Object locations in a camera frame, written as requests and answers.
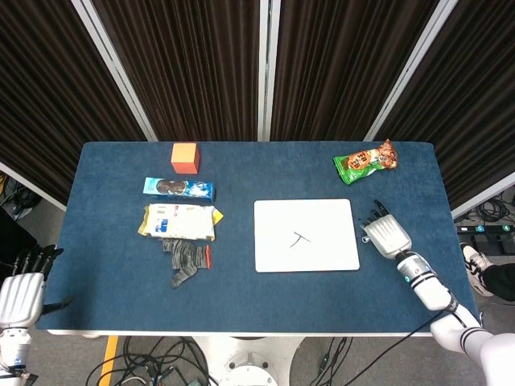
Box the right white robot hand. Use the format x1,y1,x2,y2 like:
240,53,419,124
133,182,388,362
359,199,413,260

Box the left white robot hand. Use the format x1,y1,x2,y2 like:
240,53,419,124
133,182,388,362
0,244,74,330

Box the white drawing board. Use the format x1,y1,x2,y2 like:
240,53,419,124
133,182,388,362
253,198,361,274

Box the green orange snack bag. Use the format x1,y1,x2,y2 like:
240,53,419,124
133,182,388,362
332,138,399,186

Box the white black striped sneaker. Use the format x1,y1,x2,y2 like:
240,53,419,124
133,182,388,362
459,242,496,298

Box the black numbered power strip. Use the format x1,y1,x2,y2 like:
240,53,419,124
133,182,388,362
454,224,515,255

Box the yellow floor tape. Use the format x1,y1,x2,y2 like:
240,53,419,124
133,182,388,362
98,335,121,386

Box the black trouser leg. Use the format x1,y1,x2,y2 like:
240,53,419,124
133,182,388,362
480,263,515,302

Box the dark fabric partition panel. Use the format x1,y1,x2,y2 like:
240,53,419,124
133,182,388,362
0,0,149,212
72,0,270,142
364,0,515,220
259,0,460,142

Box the gray sock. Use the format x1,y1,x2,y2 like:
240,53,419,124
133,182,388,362
160,237,213,290

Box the white yellow snack package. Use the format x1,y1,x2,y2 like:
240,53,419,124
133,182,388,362
137,203,225,242

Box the blue cookie box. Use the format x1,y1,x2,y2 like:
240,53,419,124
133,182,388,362
142,177,216,202

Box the orange yellow cube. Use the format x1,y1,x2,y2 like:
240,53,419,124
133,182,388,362
170,142,201,175

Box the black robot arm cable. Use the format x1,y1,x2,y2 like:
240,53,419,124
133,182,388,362
377,307,458,363

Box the black coiled cables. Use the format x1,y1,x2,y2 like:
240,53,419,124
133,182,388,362
462,191,515,226

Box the black cable with inline switch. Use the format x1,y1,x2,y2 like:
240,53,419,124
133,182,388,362
315,336,349,377

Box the black floor cable bundle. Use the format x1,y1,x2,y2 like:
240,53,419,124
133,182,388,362
85,335,220,386

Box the white table pedestal base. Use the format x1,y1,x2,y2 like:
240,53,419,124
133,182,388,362
192,335,307,386

